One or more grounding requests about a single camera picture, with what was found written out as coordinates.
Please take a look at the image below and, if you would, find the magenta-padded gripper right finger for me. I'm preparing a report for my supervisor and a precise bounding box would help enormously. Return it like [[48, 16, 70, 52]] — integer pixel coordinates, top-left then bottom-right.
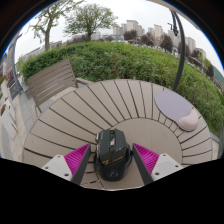
[[131, 143, 184, 186]]

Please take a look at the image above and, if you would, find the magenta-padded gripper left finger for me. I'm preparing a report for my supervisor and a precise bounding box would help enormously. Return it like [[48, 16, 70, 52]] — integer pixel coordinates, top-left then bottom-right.
[[41, 143, 92, 186]]

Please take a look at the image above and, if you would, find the black computer mouse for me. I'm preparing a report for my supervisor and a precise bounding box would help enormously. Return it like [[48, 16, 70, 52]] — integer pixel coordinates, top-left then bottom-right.
[[93, 128, 134, 183]]

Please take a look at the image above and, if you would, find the lilac mouse pad with wrist rest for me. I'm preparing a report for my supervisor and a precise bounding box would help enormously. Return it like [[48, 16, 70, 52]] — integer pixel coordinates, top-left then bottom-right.
[[154, 90, 201, 132]]

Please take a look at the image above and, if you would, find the slatted brown outdoor chair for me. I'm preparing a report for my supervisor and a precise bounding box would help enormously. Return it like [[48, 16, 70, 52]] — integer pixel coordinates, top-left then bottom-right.
[[26, 59, 80, 114]]

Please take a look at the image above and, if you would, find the dark standing sign board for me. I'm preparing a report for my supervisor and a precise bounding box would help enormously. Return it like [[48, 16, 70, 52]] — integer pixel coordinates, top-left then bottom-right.
[[4, 33, 24, 100]]

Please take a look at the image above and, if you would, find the dark curved umbrella pole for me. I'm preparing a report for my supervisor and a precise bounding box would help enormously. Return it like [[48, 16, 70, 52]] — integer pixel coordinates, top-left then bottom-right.
[[168, 8, 187, 92]]

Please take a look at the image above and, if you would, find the group of apartment buildings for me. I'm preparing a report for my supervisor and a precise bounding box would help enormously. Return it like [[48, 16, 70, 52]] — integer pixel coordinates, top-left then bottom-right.
[[111, 19, 208, 62]]

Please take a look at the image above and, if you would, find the thin sparse tree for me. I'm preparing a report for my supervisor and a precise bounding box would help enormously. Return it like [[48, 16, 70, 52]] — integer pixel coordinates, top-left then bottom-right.
[[28, 0, 85, 52]]

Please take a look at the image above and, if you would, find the broad leafy tree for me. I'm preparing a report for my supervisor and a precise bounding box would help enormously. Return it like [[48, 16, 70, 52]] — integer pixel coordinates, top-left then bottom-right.
[[63, 2, 119, 42]]

